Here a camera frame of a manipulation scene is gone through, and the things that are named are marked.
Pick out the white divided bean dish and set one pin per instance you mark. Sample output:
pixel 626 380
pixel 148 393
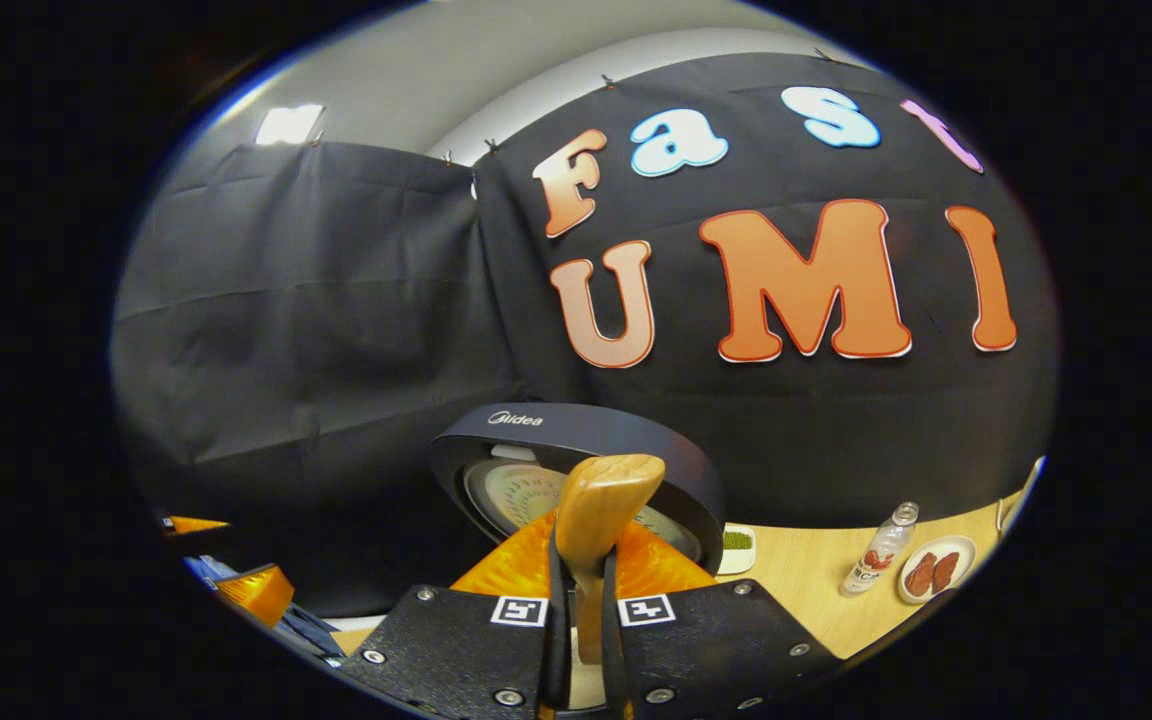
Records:
pixel 736 545

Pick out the black backdrop cloth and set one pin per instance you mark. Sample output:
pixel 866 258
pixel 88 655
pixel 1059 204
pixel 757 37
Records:
pixel 286 300

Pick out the ceiling light panel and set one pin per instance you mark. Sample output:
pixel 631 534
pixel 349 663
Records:
pixel 286 123

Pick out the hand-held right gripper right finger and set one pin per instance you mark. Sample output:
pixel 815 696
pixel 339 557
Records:
pixel 614 640

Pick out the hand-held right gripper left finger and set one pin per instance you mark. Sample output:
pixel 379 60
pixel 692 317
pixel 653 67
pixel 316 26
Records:
pixel 556 650

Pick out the clear plastic bottle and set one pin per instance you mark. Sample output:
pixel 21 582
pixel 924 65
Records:
pixel 876 555

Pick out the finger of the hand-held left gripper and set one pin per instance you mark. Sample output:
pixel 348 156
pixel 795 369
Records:
pixel 194 524
pixel 258 592

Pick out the wooden spoon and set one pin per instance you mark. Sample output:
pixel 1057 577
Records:
pixel 601 500

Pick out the white round plate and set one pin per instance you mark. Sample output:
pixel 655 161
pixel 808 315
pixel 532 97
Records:
pixel 961 550

